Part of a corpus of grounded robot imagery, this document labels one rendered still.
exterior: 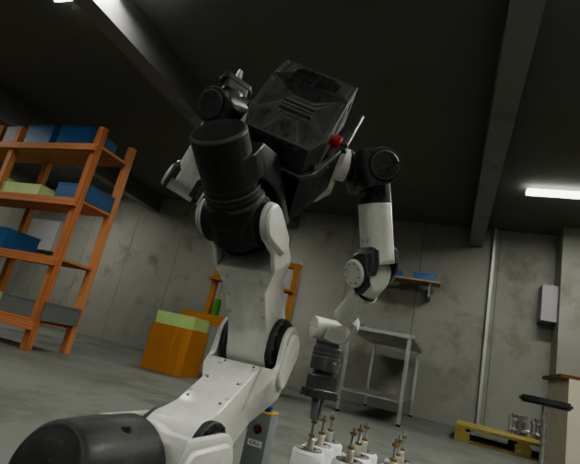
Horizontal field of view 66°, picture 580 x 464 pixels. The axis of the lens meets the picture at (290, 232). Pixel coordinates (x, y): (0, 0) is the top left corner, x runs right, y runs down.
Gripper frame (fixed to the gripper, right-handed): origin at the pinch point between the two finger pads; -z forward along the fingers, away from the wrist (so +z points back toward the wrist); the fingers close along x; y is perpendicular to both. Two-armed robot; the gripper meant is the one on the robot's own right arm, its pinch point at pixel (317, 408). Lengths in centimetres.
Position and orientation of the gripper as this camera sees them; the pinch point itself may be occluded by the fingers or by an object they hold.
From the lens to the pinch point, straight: 142.1
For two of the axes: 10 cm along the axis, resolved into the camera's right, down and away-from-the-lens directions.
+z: 2.1, -9.4, 2.6
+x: -8.2, -3.2, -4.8
